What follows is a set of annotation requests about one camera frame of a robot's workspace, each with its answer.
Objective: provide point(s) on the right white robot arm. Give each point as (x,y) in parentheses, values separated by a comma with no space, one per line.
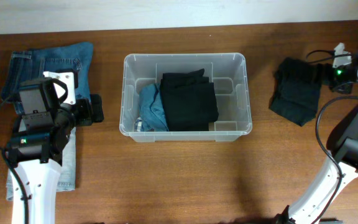
(341,150)

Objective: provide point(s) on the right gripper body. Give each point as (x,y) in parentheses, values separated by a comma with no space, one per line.
(344,79)

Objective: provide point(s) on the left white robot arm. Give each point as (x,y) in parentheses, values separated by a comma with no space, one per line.
(34,153)

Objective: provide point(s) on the blue shirt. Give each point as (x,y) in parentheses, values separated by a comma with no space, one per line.
(151,111)

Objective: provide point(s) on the dark blue folded jeans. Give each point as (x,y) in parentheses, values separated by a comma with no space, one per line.
(30,64)

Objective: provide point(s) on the clear plastic storage bin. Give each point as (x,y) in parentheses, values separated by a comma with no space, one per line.
(228,73)

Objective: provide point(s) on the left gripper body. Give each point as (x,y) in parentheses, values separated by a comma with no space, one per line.
(96,107)

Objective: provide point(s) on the light blue folded jeans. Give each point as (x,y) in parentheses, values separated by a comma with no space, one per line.
(67,178)

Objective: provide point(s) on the black garment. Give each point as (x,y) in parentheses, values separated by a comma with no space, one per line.
(297,89)
(189,101)

